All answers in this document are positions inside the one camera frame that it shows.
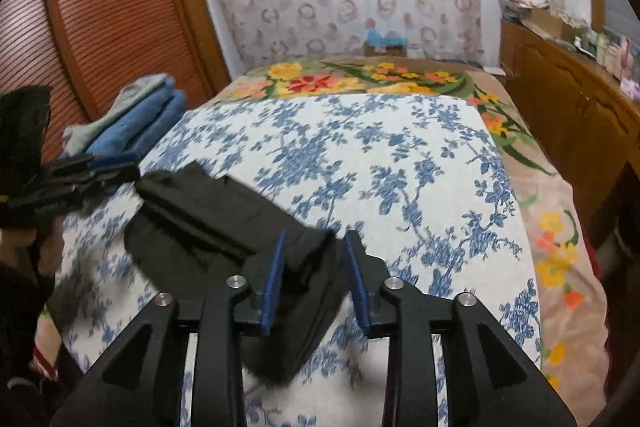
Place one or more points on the person's dark clothing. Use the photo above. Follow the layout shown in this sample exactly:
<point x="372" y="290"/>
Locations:
<point x="20" y="332"/>

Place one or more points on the grey window blind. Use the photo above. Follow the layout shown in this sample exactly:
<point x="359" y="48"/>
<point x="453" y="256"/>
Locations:
<point x="622" y="7"/>

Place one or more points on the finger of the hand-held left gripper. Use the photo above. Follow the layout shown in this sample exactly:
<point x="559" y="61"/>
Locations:
<point x="65" y="197"/>
<point x="100" y="166"/>

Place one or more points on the folded blue jeans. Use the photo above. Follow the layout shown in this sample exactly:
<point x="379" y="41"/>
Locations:
<point x="145" y="122"/>

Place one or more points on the black pants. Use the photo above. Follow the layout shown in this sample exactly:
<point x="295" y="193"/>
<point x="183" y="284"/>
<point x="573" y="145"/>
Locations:
<point x="200" y="217"/>

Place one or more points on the row of small bottles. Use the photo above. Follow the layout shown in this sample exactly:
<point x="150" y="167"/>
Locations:
<point x="597" y="43"/>

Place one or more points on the folded grey-green garment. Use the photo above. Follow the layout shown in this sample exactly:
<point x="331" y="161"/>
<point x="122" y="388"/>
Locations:
<point x="125" y="99"/>

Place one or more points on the beige flowered blanket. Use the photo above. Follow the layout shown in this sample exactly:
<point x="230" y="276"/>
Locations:
<point x="350" y="79"/>

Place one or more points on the stack of papers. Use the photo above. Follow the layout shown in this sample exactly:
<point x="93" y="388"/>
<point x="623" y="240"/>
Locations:
<point x="520" y="4"/>

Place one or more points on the blue plastic package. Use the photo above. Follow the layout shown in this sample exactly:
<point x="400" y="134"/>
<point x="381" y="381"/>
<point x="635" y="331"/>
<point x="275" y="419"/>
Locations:
<point x="385" y="38"/>

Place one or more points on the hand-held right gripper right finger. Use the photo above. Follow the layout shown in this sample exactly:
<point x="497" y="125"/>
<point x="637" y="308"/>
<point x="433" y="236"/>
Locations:
<point x="357" y="282"/>

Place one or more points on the blue floral bedspread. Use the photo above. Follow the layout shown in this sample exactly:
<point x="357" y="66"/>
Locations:
<point x="375" y="157"/>

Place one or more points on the wooden cabinet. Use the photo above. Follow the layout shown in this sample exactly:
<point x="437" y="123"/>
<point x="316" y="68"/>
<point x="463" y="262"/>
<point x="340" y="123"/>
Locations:
<point x="560" y="82"/>

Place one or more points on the cardboard box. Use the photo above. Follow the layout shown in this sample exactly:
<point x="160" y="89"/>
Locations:
<point x="547" y="23"/>

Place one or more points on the wooden louvered door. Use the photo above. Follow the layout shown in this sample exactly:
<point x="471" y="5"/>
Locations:
<point x="100" y="7"/>

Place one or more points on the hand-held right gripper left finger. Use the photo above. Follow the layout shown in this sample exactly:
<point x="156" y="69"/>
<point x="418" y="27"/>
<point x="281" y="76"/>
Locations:
<point x="272" y="282"/>

